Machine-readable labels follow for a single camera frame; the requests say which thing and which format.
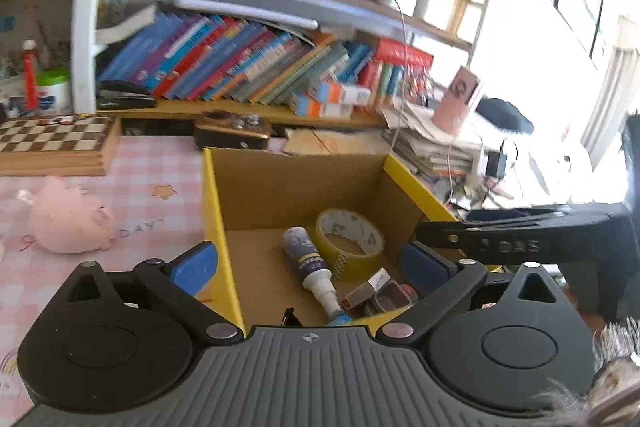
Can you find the black rounded object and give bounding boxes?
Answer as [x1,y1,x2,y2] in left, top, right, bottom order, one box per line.
[475,98,535,136]

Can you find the fuzzy grey sleeve cuff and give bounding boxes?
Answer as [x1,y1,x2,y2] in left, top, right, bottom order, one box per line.
[535,314,640,427]

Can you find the small red and white box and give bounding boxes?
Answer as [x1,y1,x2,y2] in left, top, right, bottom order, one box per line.
[341,268,392,312]

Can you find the brown box with metal knobs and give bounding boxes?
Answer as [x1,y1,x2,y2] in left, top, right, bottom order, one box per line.
[193,109,274,152]

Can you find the white hanging cable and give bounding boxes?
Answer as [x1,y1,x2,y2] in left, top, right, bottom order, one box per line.
[387,0,418,152]

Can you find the pink card box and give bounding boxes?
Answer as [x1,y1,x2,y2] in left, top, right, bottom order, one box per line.
[432,66,485,134]

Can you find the black charger plug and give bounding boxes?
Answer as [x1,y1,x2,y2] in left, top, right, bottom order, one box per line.
[482,139,519,180]

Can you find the white and wood bookshelf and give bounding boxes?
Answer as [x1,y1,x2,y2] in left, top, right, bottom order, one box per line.
[70,0,506,128]

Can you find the stack of papers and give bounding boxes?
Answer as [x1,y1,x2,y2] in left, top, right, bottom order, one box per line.
[382,99,488,180]

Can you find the wooden chessboard box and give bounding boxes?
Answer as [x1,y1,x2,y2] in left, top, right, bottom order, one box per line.
[0,114,122,178]

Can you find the cardboard box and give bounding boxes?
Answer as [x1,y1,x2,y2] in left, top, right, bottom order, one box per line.
[201,147,501,333]

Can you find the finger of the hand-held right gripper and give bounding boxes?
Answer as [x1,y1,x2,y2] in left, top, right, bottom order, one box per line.
[414,205,569,265]

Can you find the black stapler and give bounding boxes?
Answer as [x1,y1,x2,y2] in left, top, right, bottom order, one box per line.
[96,79,159,110]

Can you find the pink plush toy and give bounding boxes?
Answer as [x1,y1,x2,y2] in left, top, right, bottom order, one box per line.
[17,174,117,255]

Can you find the pink checked desk cloth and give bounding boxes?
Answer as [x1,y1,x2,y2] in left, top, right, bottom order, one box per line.
[0,134,242,427]

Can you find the red bottle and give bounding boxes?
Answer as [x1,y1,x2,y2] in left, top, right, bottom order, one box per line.
[21,39,41,110]

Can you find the round dark red case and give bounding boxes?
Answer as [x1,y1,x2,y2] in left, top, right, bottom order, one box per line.
[362,282,419,318]

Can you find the brown paper envelopes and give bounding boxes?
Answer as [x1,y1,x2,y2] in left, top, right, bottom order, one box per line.
[284,127,396,157]

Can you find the row of colourful books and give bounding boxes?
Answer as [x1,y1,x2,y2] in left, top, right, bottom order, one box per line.
[97,9,436,108]

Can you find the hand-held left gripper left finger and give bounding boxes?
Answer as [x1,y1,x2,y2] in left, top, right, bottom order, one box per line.
[62,241,245,348]

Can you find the small dark spray bottle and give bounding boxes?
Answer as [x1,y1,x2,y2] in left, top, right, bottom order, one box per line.
[282,227,342,316]

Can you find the white curtain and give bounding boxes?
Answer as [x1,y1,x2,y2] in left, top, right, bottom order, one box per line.
[580,14,640,168]

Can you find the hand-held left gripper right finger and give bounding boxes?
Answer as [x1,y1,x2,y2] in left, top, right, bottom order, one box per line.
[376,241,569,349]

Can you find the yellow tape roll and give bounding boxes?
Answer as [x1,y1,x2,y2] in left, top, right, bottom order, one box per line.
[314,208,387,282]

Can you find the green lid jar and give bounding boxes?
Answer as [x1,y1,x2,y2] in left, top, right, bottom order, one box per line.
[36,68,74,113]

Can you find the narrow black framed picture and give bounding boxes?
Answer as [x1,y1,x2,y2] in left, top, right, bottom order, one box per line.
[589,0,607,60]

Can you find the thick white book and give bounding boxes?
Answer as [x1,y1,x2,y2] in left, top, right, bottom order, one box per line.
[95,4,159,46]

